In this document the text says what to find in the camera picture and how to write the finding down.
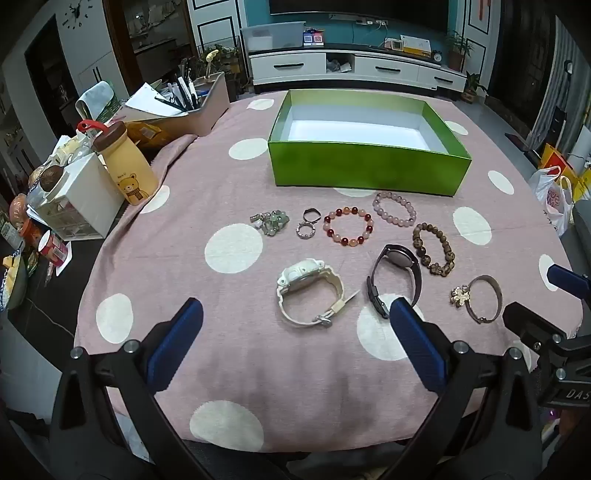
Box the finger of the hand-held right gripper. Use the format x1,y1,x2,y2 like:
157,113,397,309
547,265,591,301
502,301,578,365

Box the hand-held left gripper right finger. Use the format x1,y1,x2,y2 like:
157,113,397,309
390,296,543,480

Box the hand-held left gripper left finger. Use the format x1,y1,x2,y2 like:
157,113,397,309
48,298,204,480

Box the metal bangle with flower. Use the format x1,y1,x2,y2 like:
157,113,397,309
450,275,502,324

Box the black wrist watch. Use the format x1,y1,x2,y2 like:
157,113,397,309
367,244,422,319

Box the brown bead bracelet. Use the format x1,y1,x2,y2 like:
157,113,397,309
412,222,455,278

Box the white wrist watch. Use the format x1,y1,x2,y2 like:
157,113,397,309
276,259,361,328

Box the pink bead bracelet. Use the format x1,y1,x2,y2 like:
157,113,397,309
373,191,417,228

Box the green stone charm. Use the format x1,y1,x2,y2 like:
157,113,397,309
250,210,289,237

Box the green cardboard box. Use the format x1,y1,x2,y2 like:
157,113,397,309
268,89,472,198

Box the white plastic bag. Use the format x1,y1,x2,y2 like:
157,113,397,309
529,166,575,237

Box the yellow paper bag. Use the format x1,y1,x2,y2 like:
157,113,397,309
538,143,591,199

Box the red cup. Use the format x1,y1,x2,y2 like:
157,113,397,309
39,231,68,261

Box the pink polka dot tablecloth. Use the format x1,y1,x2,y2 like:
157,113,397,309
74,90,578,455

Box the white drawer organizer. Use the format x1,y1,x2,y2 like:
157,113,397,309
28,154,125,241

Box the yellow bear bottle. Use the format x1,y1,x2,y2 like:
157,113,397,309
76,119,158,206

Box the small potted floor plant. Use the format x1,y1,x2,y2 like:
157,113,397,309
462,71,488,104

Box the yellow snack packet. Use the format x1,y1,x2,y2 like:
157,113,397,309
124,120,171,148

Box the pink pen holder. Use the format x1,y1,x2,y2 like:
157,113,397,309
148,71,230,138

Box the potted plant in brown pot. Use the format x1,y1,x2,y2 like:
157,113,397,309
445,30,474,72

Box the white paper sheet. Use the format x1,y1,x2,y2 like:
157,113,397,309
121,84,185,118

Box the bundle of pens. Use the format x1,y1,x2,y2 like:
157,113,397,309
154,76,208,112

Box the green and white package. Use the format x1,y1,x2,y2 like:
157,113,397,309
75,80,121,123

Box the yellow desk calendar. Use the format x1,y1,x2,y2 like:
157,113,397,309
399,34,432,58

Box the bushy potted plants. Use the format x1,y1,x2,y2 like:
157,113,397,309
198,44,243,100

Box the white television stand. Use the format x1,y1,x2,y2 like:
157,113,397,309
248,44,468,97

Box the clear storage box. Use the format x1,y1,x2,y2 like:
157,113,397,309
240,21,306,52

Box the black television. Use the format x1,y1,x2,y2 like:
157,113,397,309
269,0,451,23

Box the red bead bracelet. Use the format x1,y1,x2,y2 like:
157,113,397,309
322,207,375,248

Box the black wall clock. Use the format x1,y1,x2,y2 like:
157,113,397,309
62,0,90,28

